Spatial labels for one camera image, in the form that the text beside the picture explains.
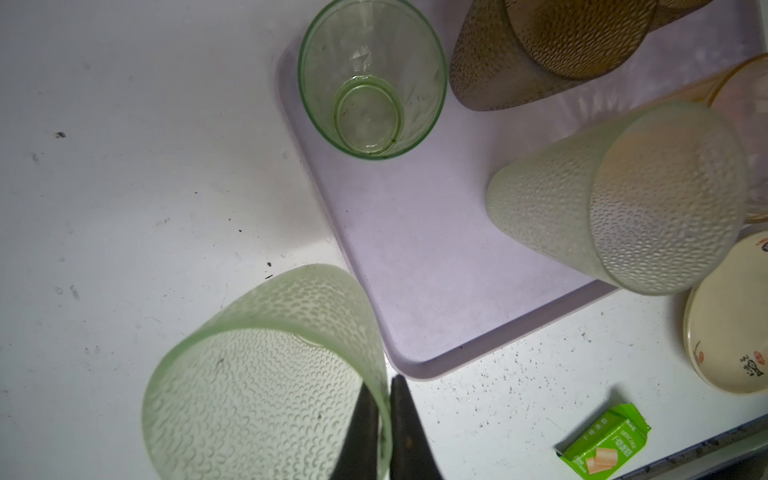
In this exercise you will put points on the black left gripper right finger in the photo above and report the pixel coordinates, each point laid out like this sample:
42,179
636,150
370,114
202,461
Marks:
412,458

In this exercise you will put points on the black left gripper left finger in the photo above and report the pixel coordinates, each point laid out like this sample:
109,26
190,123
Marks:
358,459

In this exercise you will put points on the light green textured glass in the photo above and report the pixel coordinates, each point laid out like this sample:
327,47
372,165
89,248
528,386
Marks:
267,387

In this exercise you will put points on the pale green tall glass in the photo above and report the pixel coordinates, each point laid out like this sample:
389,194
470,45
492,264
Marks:
650,202

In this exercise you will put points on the light green short glass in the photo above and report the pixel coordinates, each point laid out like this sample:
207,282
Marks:
372,77

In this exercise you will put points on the yellow clear glass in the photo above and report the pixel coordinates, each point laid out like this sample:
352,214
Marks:
510,53

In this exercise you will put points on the amber textured glass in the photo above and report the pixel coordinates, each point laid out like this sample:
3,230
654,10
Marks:
739,95

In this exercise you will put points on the brown tall glass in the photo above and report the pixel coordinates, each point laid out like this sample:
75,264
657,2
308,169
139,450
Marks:
668,11

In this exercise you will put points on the lilac plastic tray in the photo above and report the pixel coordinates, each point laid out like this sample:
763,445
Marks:
446,285

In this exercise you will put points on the green snack packet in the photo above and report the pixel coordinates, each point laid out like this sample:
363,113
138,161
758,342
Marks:
616,436

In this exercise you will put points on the cream patterned plate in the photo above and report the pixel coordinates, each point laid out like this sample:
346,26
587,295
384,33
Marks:
725,320

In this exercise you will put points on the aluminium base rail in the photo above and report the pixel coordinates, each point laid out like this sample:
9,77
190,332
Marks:
740,453

